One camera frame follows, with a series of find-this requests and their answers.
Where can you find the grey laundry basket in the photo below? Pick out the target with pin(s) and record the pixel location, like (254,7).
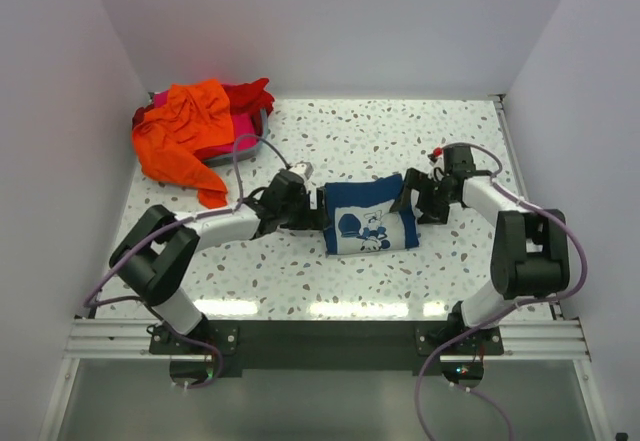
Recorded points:
(257,124)

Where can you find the blue t-shirt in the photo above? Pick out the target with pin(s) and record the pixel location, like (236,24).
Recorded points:
(360,219)

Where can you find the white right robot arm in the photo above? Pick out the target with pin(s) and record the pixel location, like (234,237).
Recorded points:
(529,258)

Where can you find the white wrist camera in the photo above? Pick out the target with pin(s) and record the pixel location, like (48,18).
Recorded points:
(303,169)
(437,163)

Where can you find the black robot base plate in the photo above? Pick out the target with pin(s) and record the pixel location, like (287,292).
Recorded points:
(236,346)

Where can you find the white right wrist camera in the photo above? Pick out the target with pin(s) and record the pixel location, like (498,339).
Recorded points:
(437,163)

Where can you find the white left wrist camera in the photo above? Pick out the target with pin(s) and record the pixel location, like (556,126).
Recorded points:
(303,169)

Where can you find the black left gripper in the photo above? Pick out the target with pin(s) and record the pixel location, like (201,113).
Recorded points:
(319,209)

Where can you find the orange t-shirt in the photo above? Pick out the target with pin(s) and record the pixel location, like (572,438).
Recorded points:
(168,139)

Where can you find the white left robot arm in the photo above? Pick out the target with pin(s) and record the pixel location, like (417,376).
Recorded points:
(154,256)

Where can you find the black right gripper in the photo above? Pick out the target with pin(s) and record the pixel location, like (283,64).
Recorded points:
(420,196)

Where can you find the red t-shirt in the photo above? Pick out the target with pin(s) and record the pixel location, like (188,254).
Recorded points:
(248,98)

